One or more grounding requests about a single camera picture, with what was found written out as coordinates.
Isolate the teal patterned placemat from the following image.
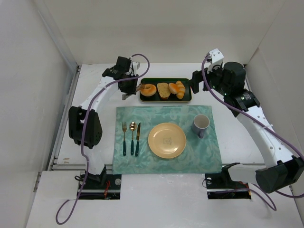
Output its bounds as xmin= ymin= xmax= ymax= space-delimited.
xmin=113 ymin=105 xmax=222 ymax=174

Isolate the gold spoon green handle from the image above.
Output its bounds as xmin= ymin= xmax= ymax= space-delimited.
xmin=129 ymin=122 xmax=137 ymax=155

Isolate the gold fork green handle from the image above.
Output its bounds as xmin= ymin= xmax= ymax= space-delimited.
xmin=122 ymin=122 xmax=127 ymax=156

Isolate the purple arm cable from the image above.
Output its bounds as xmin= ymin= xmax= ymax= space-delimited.
xmin=200 ymin=54 xmax=304 ymax=211
xmin=55 ymin=53 xmax=150 ymax=224

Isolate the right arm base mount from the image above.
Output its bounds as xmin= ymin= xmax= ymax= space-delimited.
xmin=202 ymin=173 xmax=251 ymax=200

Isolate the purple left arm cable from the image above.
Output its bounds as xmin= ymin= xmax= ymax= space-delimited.
xmin=55 ymin=53 xmax=150 ymax=224

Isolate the round orange bun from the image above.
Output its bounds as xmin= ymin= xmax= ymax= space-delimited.
xmin=169 ymin=83 xmax=180 ymax=95

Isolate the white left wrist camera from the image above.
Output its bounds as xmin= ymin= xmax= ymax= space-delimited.
xmin=130 ymin=61 xmax=140 ymax=75

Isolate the yellow round plate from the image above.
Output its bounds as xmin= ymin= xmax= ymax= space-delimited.
xmin=148 ymin=123 xmax=187 ymax=159

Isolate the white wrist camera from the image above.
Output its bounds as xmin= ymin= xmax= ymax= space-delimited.
xmin=207 ymin=48 xmax=224 ymax=74
xmin=130 ymin=61 xmax=140 ymax=75

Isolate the purple mug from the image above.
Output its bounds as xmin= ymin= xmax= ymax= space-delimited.
xmin=192 ymin=114 xmax=210 ymax=139

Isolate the orange bagel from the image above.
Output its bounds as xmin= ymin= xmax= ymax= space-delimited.
xmin=140 ymin=84 xmax=157 ymax=97

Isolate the seeded bread slice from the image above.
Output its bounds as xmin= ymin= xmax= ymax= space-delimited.
xmin=157 ymin=83 xmax=171 ymax=100

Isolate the dark green serving tray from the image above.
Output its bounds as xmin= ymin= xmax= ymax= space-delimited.
xmin=139 ymin=77 xmax=192 ymax=104

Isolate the striped long bread roll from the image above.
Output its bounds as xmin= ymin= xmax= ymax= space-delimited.
xmin=176 ymin=81 xmax=186 ymax=100

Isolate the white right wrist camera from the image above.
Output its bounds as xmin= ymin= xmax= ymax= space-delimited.
xmin=207 ymin=48 xmax=224 ymax=74

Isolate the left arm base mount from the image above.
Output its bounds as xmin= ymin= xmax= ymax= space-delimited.
xmin=79 ymin=174 xmax=122 ymax=200

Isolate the gold knife green handle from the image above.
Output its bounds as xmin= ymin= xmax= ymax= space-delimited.
xmin=135 ymin=123 xmax=141 ymax=157

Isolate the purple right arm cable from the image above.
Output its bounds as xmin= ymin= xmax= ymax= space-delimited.
xmin=200 ymin=54 xmax=304 ymax=211

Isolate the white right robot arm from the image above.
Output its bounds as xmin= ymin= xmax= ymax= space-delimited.
xmin=189 ymin=62 xmax=304 ymax=193

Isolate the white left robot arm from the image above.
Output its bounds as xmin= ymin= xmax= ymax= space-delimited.
xmin=68 ymin=57 xmax=138 ymax=184

